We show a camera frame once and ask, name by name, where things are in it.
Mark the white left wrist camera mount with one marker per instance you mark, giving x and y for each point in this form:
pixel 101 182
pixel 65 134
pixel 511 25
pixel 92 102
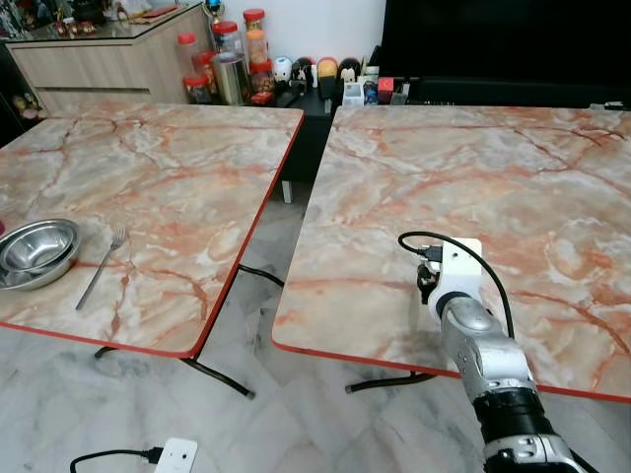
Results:
pixel 177 456

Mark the black round figurine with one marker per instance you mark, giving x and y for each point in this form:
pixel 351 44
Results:
pixel 350 68

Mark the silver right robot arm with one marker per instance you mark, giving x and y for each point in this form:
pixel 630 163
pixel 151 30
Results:
pixel 488 360

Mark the black television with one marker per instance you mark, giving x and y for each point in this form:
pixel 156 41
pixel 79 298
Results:
pixel 503 39

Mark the small steel bowl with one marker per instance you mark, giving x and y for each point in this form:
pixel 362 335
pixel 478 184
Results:
pixel 35 243

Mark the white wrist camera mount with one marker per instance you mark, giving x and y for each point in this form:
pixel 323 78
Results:
pixel 177 456
pixel 459 268

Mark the yellow figurine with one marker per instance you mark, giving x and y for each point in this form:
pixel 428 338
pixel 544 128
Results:
pixel 327 71

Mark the slim clear red lid jar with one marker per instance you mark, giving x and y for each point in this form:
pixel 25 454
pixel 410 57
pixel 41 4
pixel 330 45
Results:
pixel 186 51

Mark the small red box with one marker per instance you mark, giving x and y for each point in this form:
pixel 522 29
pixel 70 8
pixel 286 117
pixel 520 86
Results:
pixel 385 85

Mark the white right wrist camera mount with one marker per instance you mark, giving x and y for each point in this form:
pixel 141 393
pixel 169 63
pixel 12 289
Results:
pixel 459 268

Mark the tall red lid jar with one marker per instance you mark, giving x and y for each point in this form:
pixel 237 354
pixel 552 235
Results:
pixel 255 39

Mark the steel canister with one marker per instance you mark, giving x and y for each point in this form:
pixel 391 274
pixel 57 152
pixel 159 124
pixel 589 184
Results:
pixel 230 81

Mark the white figurine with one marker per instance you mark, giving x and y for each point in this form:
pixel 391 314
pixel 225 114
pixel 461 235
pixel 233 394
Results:
pixel 282 68

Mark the wide red lid jar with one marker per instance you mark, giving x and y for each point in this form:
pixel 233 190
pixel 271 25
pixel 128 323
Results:
pixel 227 36

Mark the short red lid jar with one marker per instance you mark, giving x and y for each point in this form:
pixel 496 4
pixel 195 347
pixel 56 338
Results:
pixel 197 90

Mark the marble top folding table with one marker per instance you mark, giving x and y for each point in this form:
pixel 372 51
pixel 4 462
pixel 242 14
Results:
pixel 168 168
pixel 532 187

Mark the red lid snack jar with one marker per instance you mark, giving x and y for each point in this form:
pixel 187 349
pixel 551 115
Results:
pixel 261 81

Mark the steel fork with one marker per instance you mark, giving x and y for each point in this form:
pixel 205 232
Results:
pixel 99 271

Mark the light wood sideboard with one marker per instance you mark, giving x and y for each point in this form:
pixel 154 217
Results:
pixel 108 69

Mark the large steel bowl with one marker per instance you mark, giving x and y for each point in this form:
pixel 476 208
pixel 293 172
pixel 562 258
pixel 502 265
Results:
pixel 54 274

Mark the small white box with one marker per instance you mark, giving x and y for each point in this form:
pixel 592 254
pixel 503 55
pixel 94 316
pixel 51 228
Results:
pixel 352 95

